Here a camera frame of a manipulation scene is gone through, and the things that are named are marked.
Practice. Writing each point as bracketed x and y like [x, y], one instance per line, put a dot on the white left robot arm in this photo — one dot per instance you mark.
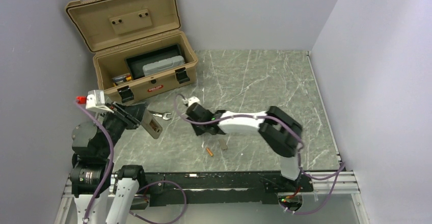
[93, 146]

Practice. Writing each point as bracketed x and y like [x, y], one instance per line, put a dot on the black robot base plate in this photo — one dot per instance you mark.
[170, 188]

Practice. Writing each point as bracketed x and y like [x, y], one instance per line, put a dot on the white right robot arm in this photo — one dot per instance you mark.
[279, 130]

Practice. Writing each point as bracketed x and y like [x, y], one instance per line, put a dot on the black tray in toolbox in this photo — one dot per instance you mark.
[135, 63]

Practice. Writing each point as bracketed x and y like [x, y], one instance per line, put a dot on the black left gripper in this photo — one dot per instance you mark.
[131, 115]

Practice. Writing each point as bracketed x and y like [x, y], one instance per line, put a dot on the silver open-end wrench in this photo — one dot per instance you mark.
[164, 115]

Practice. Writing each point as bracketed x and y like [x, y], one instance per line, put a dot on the tan plastic toolbox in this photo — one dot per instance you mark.
[117, 29]

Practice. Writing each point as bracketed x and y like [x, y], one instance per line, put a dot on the grey plastic case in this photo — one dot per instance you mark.
[163, 65]

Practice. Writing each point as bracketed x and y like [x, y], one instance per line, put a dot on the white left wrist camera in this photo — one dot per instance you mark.
[95, 101]

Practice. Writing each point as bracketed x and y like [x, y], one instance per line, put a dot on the beige battery compartment cover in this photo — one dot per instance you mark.
[223, 144]

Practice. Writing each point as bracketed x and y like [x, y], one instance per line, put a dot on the pack of batteries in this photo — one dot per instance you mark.
[118, 80]

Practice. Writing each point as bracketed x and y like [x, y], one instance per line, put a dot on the white remote control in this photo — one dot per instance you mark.
[151, 125]

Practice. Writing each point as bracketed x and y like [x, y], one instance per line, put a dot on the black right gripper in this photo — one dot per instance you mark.
[198, 131]

